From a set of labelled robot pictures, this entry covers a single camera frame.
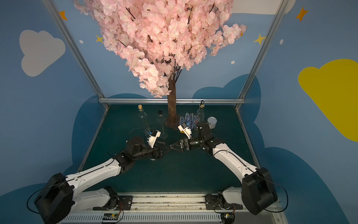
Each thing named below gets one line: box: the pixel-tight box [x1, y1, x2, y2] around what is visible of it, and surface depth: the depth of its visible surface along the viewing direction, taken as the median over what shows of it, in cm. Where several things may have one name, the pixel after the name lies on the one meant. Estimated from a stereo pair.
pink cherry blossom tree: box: [75, 0, 247, 126], surface depth 49 cm
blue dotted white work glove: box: [179, 112, 200, 130], surface depth 117 cm
